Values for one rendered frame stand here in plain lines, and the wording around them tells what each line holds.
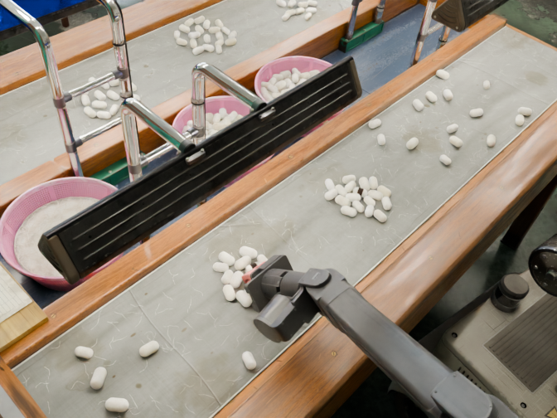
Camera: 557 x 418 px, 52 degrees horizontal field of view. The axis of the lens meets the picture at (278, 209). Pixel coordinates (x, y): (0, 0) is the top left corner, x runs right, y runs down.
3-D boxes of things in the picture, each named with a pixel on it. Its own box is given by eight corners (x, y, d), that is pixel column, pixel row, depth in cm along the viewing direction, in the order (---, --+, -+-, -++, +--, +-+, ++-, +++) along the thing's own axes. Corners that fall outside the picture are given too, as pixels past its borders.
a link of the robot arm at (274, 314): (357, 308, 94) (333, 270, 91) (317, 362, 89) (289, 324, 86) (310, 298, 104) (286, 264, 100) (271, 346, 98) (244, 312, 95)
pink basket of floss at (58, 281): (148, 210, 133) (145, 182, 126) (125, 309, 115) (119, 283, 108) (31, 201, 132) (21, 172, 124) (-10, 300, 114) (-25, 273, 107)
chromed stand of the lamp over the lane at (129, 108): (262, 264, 126) (280, 101, 92) (192, 318, 115) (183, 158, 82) (205, 214, 133) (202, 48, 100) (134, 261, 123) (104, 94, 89)
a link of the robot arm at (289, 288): (331, 290, 99) (315, 266, 96) (308, 320, 95) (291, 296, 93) (306, 286, 104) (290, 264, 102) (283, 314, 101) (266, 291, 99)
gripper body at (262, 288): (240, 284, 103) (264, 289, 97) (279, 253, 108) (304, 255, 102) (255, 313, 105) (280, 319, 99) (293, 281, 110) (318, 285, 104)
